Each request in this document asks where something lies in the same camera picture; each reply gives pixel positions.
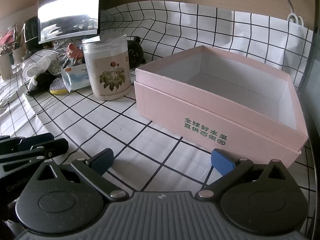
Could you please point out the white cloth glove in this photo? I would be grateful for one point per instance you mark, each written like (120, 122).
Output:
(37, 66)

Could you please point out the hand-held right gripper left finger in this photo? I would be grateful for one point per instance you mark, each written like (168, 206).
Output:
(101, 161)

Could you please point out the black box-shaped object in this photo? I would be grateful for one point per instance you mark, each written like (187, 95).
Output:
(31, 33)

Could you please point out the black cloth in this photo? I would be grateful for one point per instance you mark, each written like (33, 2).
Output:
(42, 83)

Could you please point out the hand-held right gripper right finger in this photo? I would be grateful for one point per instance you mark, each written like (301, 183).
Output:
(221, 162)

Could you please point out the flower label plastic jar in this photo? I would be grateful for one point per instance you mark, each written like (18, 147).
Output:
(110, 62)

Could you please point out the pink red soft toy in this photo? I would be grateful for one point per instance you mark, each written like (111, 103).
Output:
(73, 52)

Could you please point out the potted red-leaf plant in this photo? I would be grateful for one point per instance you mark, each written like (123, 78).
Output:
(18, 53)
(5, 66)

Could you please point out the glittery silver sponge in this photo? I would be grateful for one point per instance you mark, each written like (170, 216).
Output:
(58, 85)

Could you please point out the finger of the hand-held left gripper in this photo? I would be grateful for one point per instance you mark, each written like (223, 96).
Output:
(53, 147)
(30, 142)

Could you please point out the blue wet wipe packet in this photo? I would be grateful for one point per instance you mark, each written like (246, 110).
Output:
(76, 78)

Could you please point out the grey patterned cloth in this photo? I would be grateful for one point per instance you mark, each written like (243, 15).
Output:
(60, 63)

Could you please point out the black plush toy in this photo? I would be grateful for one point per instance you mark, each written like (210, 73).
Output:
(135, 53)

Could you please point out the black checked white tablecloth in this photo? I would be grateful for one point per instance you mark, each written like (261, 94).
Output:
(155, 152)

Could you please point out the silver computer monitor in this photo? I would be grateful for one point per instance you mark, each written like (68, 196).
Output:
(67, 7)

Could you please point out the pink cardboard box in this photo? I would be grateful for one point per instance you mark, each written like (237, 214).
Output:
(170, 105)

